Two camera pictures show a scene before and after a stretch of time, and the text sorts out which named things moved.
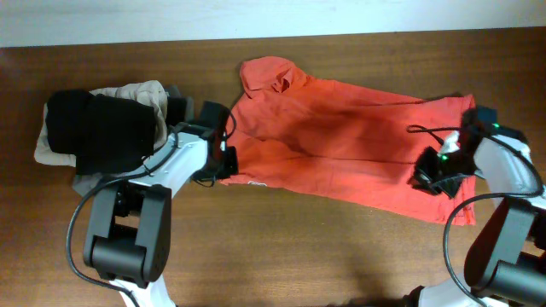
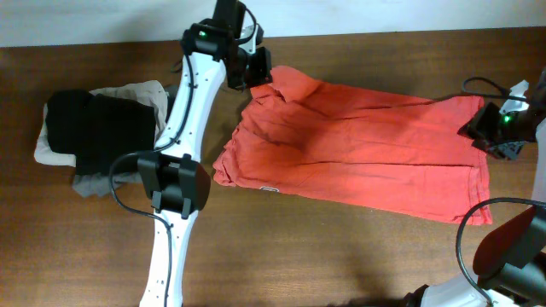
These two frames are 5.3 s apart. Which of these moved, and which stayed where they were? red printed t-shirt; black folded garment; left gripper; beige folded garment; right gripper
Moved: right gripper; left gripper
Stayed: red printed t-shirt; beige folded garment; black folded garment
